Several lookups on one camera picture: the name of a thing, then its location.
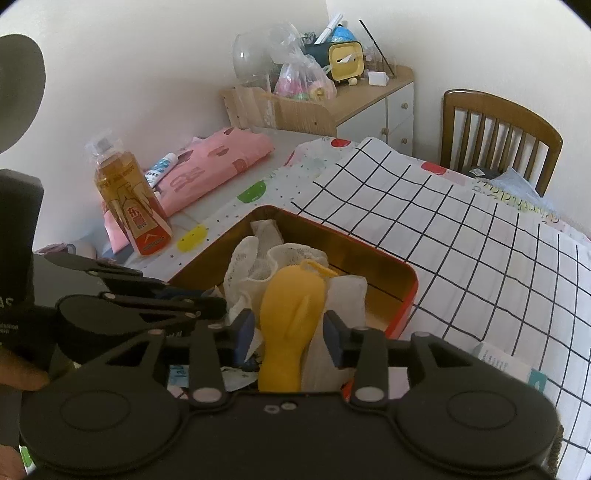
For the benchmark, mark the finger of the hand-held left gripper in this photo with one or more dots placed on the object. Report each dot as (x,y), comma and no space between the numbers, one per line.
(115,318)
(124,279)

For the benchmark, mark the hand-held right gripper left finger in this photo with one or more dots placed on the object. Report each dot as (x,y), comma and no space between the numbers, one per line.
(244,339)

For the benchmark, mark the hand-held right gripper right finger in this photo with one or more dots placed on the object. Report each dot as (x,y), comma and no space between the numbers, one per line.
(333,344)

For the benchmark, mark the white lace cloth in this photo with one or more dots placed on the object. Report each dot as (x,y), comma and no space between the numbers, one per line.
(258,286)

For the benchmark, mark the blue white packet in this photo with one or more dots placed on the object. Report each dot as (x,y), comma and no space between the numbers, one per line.
(184,376)

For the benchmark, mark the orange metal tray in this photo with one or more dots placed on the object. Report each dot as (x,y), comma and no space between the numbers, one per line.
(383,272)

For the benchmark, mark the plain white cloth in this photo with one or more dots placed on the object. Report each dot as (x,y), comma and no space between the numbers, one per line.
(268,237)

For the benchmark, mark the person's left hand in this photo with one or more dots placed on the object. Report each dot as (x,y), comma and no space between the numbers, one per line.
(23,376)

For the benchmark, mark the orange drink bottle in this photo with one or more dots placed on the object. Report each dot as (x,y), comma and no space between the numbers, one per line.
(131,203)

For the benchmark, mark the blue white tube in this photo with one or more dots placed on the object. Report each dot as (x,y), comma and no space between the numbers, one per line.
(159,170)

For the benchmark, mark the pink printed cloth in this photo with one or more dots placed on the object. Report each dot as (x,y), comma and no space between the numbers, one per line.
(217,157)

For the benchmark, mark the white tissue packet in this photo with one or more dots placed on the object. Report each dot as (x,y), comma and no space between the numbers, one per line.
(508,364)

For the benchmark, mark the dark cloth with white label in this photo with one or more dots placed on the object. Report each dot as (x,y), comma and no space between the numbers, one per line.
(482,173)

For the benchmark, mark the cardboard box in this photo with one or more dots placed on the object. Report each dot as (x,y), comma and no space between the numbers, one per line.
(295,113)

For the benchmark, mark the wooden side cabinet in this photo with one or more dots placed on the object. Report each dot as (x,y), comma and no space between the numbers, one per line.
(369,104)

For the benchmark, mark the light blue cloth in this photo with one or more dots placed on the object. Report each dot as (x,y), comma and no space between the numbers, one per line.
(521,187)

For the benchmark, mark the clear glass vase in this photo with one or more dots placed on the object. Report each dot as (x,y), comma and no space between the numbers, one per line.
(251,57)

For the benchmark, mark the small white box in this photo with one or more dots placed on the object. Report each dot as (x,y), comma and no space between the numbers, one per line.
(377,78)

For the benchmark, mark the plastic bag of toys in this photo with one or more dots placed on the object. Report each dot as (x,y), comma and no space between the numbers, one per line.
(302,76)

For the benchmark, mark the yellow tissue box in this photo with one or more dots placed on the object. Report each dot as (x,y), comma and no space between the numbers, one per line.
(346,62)

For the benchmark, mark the wooden chair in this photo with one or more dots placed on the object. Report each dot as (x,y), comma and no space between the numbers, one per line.
(498,108)

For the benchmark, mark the thin dark stick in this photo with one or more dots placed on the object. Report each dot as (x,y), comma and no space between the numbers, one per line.
(378,48)

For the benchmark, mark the blue globe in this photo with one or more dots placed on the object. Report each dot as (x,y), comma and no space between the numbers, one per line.
(346,33)

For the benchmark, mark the white marker pen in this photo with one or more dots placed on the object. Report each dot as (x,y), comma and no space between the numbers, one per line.
(328,27)

